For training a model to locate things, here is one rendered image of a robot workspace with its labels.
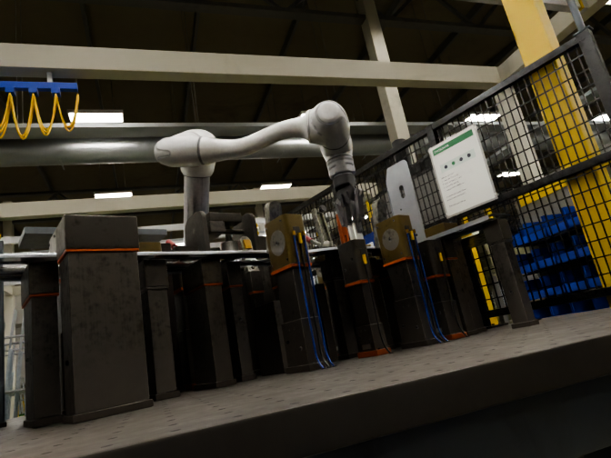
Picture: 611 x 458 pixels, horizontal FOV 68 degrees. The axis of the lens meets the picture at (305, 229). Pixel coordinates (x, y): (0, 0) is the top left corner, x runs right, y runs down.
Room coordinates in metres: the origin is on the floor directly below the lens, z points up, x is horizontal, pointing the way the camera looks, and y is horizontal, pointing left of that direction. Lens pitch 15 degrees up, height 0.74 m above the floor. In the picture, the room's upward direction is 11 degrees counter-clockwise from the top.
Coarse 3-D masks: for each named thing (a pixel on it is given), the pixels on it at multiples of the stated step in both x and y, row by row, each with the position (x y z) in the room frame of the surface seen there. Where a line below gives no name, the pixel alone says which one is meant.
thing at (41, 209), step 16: (224, 192) 7.01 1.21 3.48; (240, 192) 7.10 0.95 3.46; (256, 192) 7.20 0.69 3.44; (272, 192) 7.30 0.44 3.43; (288, 192) 7.40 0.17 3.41; (304, 192) 7.50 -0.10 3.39; (368, 192) 7.94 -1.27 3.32; (0, 208) 5.89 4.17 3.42; (16, 208) 5.96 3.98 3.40; (32, 208) 6.03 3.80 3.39; (48, 208) 6.10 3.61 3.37; (64, 208) 6.17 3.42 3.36; (80, 208) 6.25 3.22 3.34; (96, 208) 6.33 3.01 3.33; (112, 208) 6.40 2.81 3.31; (128, 208) 6.48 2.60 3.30; (144, 208) 6.56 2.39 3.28; (160, 208) 6.69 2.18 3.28; (176, 208) 6.83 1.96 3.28; (176, 240) 8.63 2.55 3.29; (16, 288) 10.65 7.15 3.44
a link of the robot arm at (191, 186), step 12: (204, 132) 1.57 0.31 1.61; (180, 168) 1.64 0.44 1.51; (192, 168) 1.60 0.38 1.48; (204, 168) 1.61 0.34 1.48; (192, 180) 1.64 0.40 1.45; (204, 180) 1.66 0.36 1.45; (192, 192) 1.67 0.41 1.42; (204, 192) 1.68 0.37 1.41; (192, 204) 1.69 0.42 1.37; (204, 204) 1.71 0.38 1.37
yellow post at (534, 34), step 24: (504, 0) 1.45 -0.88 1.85; (528, 0) 1.39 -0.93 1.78; (528, 24) 1.41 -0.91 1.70; (528, 48) 1.43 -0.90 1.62; (552, 48) 1.38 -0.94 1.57; (552, 96) 1.41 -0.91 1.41; (576, 96) 1.42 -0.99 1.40; (576, 120) 1.38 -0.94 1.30; (576, 144) 1.40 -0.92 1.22; (576, 192) 1.44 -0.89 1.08; (600, 240) 1.42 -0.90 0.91; (600, 264) 1.44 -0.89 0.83
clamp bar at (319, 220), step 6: (312, 210) 1.54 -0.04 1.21; (318, 210) 1.53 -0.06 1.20; (324, 210) 1.51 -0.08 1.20; (312, 216) 1.56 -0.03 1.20; (318, 216) 1.54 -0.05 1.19; (324, 216) 1.54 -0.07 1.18; (318, 222) 1.52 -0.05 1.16; (324, 222) 1.54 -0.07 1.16; (318, 228) 1.52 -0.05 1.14; (324, 228) 1.54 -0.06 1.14; (318, 234) 1.53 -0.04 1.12; (324, 234) 1.53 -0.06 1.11; (324, 240) 1.51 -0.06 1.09; (330, 240) 1.53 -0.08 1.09
